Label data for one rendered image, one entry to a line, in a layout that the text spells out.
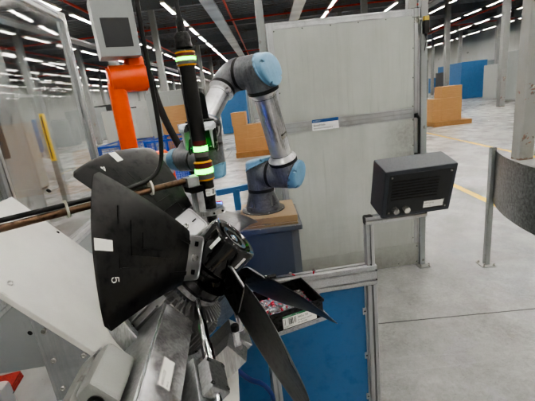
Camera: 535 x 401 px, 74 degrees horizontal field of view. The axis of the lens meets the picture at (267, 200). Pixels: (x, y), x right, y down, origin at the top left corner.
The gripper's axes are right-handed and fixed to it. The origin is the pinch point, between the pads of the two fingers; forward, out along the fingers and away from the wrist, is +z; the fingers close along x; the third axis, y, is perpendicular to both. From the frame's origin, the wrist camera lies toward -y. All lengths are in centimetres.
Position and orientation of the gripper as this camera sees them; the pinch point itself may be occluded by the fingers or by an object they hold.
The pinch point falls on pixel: (194, 126)
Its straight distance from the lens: 81.9
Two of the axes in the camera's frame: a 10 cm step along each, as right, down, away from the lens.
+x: -9.9, 1.2, -0.4
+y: 1.1, 9.6, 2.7
